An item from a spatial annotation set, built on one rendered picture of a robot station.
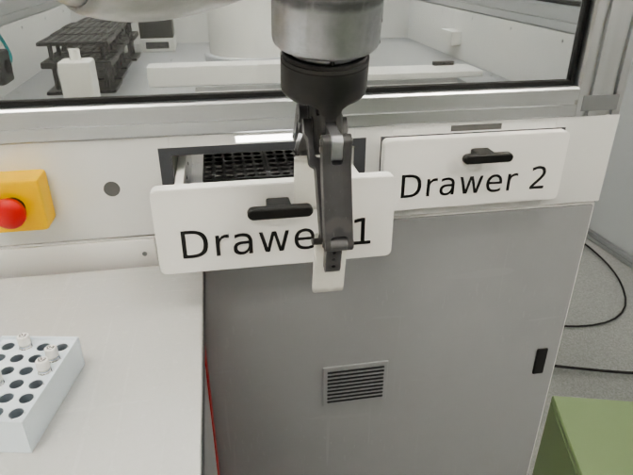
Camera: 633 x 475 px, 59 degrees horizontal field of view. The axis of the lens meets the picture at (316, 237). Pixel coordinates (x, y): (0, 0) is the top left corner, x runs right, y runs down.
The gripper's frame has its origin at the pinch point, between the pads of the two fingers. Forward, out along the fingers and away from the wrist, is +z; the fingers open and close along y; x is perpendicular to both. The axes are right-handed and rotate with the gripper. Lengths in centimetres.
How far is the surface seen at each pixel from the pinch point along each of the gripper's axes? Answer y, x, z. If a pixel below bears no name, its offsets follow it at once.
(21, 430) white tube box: -13.7, 28.6, 8.2
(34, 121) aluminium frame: 24.6, 32.7, -2.6
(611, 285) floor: 92, -138, 111
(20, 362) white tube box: -4.7, 31.1, 9.5
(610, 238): 119, -155, 112
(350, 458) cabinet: 10, -11, 66
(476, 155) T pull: 18.7, -26.2, 2.5
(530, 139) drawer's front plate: 22.2, -36.3, 2.6
